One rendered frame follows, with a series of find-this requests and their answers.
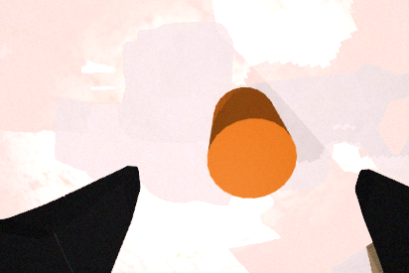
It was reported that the orange knob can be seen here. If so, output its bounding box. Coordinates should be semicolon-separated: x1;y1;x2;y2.
207;86;297;199

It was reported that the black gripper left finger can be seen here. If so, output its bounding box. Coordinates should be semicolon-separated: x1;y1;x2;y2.
0;166;141;273

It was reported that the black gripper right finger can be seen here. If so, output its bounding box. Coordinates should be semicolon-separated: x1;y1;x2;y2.
355;170;409;273

